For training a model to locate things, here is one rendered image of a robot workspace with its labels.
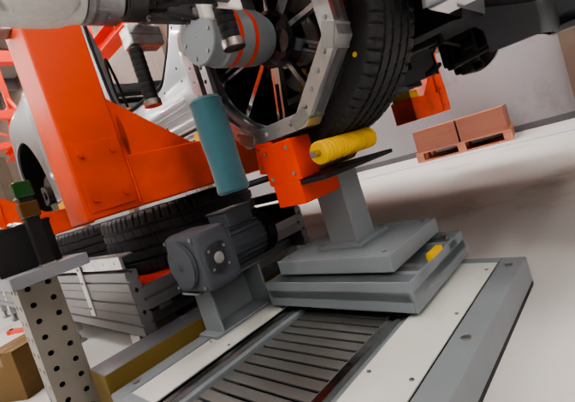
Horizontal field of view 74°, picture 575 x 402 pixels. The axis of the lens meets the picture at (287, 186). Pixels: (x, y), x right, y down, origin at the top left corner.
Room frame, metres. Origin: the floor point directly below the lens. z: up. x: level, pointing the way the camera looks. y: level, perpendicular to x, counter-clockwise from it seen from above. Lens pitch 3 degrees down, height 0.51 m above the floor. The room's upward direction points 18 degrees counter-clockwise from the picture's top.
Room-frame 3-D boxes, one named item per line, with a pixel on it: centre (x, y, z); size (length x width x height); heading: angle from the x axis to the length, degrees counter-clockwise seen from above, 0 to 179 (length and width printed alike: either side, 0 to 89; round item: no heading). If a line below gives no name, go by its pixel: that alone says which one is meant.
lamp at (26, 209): (0.92, 0.61, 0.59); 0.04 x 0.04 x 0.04; 46
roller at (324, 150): (1.02, -0.18, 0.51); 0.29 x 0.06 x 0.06; 136
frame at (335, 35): (1.03, -0.03, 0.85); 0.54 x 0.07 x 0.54; 46
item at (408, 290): (1.15, -0.14, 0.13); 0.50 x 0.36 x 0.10; 46
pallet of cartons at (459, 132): (4.72, -2.27, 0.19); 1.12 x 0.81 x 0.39; 50
